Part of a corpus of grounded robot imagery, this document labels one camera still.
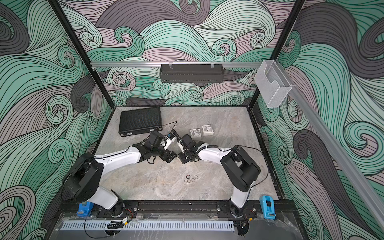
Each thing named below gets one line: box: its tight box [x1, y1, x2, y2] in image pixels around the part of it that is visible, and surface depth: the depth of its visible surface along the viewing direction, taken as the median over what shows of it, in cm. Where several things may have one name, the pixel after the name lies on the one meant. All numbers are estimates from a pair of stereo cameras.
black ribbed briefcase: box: [118, 107, 163, 137], surface depth 106 cm
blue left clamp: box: [76, 201, 94, 217], surface depth 73 cm
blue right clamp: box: [259, 195, 276, 220], surface depth 73 cm
